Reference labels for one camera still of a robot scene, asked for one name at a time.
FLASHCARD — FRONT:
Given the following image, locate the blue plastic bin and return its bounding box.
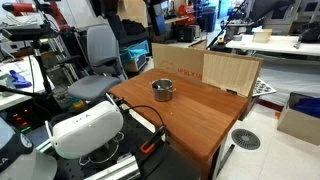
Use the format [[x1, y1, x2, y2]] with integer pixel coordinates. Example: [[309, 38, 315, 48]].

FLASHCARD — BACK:
[[119, 39, 150, 73]]

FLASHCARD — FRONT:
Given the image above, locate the white VR headset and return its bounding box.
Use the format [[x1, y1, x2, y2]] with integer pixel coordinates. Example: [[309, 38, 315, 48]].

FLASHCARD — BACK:
[[44, 100, 125, 160]]

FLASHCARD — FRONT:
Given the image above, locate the thin black cable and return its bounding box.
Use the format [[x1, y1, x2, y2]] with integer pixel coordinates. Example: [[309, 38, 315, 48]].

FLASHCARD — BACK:
[[124, 105, 166, 128]]

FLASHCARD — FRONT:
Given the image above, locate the open grey storage box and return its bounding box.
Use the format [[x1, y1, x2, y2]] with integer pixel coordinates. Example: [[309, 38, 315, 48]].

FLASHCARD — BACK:
[[276, 92, 320, 146]]

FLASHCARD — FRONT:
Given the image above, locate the black stereo camera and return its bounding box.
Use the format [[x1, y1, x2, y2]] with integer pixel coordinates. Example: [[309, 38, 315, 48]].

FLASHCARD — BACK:
[[1, 26, 60, 43]]

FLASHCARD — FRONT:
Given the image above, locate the metal table base frame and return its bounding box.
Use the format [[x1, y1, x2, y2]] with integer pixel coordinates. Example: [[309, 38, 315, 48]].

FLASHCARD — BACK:
[[208, 133, 236, 180]]

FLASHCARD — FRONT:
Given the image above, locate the large printed cardboard panel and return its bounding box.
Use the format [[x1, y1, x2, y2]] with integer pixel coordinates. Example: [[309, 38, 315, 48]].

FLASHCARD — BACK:
[[151, 42, 264, 122]]

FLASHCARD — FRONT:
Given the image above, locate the small steel cup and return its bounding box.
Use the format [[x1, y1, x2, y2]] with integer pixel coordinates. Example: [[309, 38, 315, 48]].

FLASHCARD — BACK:
[[151, 78, 177, 103]]

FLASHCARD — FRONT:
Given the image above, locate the aluminium extrusion rail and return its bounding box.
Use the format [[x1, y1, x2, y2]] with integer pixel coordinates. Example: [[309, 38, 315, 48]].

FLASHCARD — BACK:
[[83, 154, 142, 180]]

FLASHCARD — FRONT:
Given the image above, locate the black bag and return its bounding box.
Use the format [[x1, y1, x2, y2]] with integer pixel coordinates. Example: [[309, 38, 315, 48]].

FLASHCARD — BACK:
[[297, 21, 320, 44]]

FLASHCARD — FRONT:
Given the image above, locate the round floor drain grate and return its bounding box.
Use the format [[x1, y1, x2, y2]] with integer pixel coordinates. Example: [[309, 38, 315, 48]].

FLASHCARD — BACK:
[[230, 128, 262, 151]]

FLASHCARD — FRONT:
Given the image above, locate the white side table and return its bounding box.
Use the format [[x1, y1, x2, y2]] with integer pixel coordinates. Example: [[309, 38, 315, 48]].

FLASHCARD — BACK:
[[0, 54, 55, 112]]

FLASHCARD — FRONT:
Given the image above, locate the small wooden box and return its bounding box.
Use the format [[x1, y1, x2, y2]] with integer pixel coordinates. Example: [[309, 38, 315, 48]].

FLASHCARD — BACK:
[[252, 28, 273, 43]]

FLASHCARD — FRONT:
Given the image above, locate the black equipment box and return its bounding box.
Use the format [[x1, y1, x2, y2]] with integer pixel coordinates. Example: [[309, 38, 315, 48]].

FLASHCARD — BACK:
[[175, 24, 201, 43]]

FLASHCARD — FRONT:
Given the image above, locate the blue glove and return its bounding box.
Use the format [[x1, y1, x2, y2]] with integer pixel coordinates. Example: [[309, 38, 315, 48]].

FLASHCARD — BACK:
[[9, 69, 33, 89]]

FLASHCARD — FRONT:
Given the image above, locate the perforated metal tray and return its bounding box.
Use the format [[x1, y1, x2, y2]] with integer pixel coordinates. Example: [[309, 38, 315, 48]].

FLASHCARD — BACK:
[[252, 77, 278, 98]]

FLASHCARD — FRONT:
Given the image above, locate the black camera stand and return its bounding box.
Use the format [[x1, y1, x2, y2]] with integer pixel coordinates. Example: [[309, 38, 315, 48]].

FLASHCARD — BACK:
[[0, 39, 55, 98]]

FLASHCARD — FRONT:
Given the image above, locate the grey office chair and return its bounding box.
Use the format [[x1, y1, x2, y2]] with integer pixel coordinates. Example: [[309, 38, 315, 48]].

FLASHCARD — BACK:
[[67, 24, 129, 101]]

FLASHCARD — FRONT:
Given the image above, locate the white work table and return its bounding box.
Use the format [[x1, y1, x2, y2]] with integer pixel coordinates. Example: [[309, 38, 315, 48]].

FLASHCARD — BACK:
[[225, 34, 320, 57]]

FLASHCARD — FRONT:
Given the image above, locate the black optical breadboard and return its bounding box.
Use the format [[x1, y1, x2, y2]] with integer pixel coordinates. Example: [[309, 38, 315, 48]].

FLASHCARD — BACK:
[[43, 108, 165, 180]]

